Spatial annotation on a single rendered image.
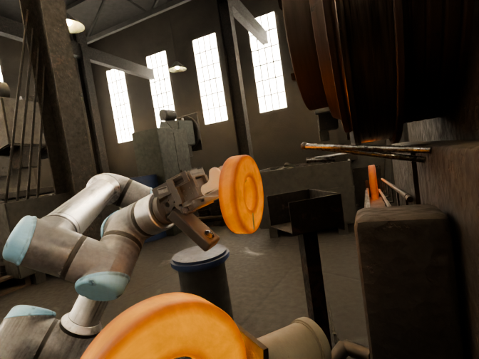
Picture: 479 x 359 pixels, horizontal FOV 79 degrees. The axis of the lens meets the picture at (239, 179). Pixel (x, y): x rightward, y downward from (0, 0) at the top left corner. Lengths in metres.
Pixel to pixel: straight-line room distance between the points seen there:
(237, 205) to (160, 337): 0.29
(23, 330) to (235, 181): 1.04
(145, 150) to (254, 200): 3.69
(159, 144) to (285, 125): 7.48
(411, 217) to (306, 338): 0.18
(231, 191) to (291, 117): 10.49
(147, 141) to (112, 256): 3.60
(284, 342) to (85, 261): 0.43
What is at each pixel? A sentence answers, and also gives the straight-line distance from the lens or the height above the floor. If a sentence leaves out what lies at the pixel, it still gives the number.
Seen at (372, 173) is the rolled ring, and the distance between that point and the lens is 1.66.
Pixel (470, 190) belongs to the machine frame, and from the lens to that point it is 0.34.
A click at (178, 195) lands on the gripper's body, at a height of 0.84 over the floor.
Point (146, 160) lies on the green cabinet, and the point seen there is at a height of 1.08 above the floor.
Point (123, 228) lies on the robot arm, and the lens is 0.69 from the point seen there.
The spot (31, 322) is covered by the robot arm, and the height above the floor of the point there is 0.43.
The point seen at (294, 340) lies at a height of 0.69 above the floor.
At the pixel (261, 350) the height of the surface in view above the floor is 0.72.
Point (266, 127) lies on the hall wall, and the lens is 11.18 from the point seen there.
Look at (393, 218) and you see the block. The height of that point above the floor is 0.80.
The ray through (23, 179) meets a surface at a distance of 6.27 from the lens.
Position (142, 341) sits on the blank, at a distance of 0.26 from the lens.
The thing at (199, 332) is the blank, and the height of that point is 0.75.
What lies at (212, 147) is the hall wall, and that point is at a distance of 12.10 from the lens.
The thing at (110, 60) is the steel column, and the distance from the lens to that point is 12.25.
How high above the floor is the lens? 0.89
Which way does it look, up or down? 4 degrees down
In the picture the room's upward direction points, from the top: 8 degrees counter-clockwise
